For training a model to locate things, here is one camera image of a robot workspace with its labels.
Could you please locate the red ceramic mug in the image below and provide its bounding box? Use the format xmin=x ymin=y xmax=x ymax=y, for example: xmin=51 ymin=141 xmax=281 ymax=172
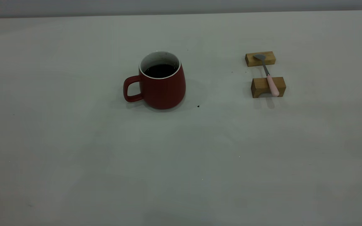
xmin=123 ymin=51 xmax=186 ymax=110

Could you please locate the pink handled metal spoon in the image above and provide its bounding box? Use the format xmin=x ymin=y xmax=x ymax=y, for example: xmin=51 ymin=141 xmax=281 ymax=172
xmin=253 ymin=54 xmax=280 ymax=97

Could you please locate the arched wooden block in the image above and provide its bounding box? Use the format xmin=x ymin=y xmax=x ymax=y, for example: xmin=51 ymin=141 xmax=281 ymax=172
xmin=251 ymin=77 xmax=286 ymax=98

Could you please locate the flat wooden block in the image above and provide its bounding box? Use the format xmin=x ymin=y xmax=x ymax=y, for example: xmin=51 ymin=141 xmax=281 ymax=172
xmin=245 ymin=51 xmax=276 ymax=67

